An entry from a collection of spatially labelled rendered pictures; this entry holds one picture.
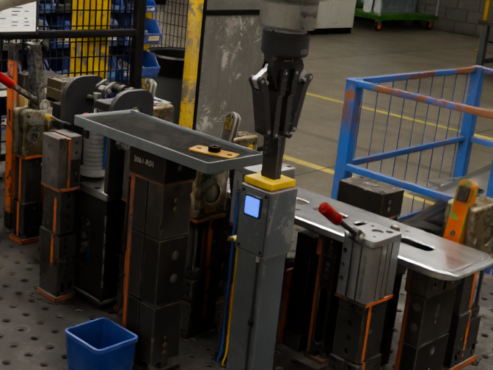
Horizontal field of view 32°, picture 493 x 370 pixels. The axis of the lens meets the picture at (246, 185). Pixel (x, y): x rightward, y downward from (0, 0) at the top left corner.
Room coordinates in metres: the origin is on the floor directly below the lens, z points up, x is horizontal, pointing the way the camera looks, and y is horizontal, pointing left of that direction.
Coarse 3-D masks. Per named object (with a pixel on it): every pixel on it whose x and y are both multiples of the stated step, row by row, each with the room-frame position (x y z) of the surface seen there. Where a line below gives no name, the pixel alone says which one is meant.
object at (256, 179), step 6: (252, 174) 1.36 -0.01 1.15; (258, 174) 1.36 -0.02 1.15; (246, 180) 1.35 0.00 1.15; (252, 180) 1.34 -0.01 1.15; (258, 180) 1.33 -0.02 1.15; (264, 180) 1.33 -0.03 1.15; (270, 180) 1.34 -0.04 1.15; (276, 180) 1.34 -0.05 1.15; (282, 180) 1.34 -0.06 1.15; (288, 180) 1.35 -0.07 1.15; (294, 180) 1.35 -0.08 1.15; (264, 186) 1.32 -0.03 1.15; (270, 186) 1.31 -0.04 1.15; (276, 186) 1.32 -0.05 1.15; (282, 186) 1.33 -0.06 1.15; (288, 186) 1.34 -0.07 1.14
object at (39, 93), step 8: (24, 48) 2.10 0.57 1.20; (32, 48) 2.11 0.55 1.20; (40, 48) 2.12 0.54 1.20; (48, 48) 2.15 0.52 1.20; (32, 56) 2.11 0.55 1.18; (40, 56) 2.12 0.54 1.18; (32, 64) 2.12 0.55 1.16; (40, 64) 2.12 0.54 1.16; (32, 72) 2.12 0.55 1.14; (40, 72) 2.12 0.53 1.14; (32, 80) 2.13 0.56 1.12; (40, 80) 2.12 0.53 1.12; (32, 88) 2.13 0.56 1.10; (40, 88) 2.12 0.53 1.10; (40, 96) 2.12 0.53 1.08; (32, 104) 2.14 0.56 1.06
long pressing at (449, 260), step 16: (48, 112) 2.31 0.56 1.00; (304, 192) 1.80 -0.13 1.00; (304, 208) 1.69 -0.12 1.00; (336, 208) 1.71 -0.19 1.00; (352, 208) 1.72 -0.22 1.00; (304, 224) 1.60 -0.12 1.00; (320, 224) 1.59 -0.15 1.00; (352, 224) 1.62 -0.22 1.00; (384, 224) 1.64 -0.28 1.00; (400, 224) 1.65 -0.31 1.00; (416, 240) 1.56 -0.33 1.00; (432, 240) 1.57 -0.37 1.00; (448, 240) 1.58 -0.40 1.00; (400, 256) 1.46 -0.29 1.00; (416, 256) 1.47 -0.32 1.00; (432, 256) 1.48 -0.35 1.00; (448, 256) 1.49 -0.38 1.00; (464, 256) 1.50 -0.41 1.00; (480, 256) 1.51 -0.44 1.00; (432, 272) 1.41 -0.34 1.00; (448, 272) 1.41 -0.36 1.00; (464, 272) 1.43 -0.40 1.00
